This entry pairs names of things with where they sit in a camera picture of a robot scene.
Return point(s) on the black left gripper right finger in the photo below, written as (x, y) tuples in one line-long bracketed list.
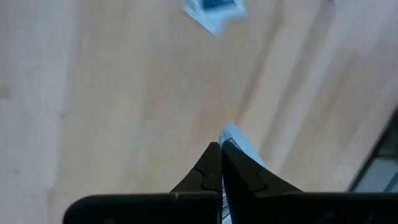
[(248, 193)]

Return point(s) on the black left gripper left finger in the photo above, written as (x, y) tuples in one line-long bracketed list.
[(202, 186)]

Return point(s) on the white packet with grey print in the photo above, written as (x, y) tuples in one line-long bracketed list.
[(214, 18), (239, 137)]

